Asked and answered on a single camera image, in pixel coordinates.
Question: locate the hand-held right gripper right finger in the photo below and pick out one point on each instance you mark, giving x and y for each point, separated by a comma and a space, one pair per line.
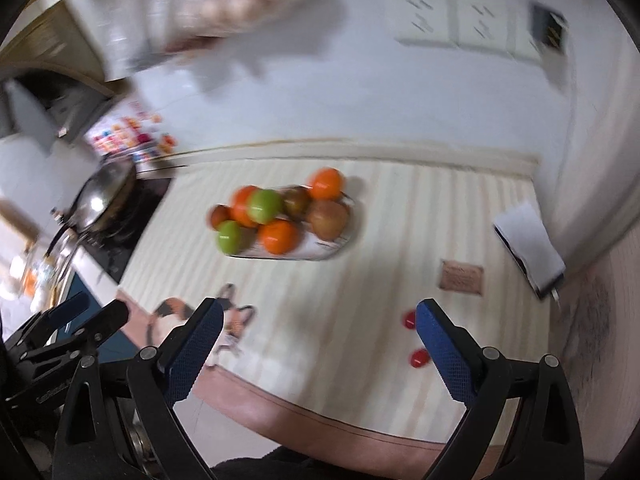
445, 350

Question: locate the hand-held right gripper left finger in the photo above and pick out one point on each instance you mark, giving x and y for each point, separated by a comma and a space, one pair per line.
195, 345

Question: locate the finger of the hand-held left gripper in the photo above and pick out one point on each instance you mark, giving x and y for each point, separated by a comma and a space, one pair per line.
70, 306
107, 317

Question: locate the red cherry tomato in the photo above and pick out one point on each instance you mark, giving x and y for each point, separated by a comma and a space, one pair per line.
410, 319
419, 358

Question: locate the green apple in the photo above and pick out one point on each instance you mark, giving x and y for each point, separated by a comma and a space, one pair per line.
230, 236
265, 206

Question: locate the small dark brown fruit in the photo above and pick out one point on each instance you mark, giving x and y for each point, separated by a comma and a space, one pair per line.
218, 216

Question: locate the large orange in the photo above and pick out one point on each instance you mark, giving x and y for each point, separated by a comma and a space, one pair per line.
241, 202

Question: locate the oval floral ceramic plate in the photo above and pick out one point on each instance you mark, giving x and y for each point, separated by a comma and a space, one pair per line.
325, 250

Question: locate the brown green round fruit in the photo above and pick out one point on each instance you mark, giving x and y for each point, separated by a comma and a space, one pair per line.
296, 201

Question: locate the blue kitchen cabinet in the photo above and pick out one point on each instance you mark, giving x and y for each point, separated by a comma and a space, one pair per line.
82, 282

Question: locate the cluttered kitchen utensils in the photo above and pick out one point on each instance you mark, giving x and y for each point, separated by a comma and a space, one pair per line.
30, 275

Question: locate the brown label patch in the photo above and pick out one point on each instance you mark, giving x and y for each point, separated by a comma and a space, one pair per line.
462, 277

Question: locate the black glass stove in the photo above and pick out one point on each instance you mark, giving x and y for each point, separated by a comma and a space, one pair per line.
135, 230

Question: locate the striped beige tablecloth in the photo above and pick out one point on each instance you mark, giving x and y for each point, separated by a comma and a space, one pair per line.
350, 335

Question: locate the wooden cutting board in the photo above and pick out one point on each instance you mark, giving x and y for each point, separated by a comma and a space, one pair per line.
20, 220

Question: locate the steel wok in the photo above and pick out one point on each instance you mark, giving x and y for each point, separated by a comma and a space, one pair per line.
115, 210

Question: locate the dark power bank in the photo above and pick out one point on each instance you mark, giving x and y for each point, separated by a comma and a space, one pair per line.
520, 263

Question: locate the steel wok lid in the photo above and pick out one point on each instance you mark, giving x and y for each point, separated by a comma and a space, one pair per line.
102, 192

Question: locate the person's dark trousers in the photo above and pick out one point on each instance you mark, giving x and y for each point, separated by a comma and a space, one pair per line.
270, 465

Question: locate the clear bag with dark contents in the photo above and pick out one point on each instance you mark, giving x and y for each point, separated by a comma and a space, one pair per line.
165, 35

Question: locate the black plug charger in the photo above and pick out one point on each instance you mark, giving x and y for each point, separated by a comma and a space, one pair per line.
550, 27

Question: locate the colourful wall stickers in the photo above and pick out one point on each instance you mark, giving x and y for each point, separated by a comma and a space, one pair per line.
130, 132

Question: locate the white wall outlet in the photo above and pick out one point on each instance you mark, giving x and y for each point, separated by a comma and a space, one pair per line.
525, 45
422, 15
482, 22

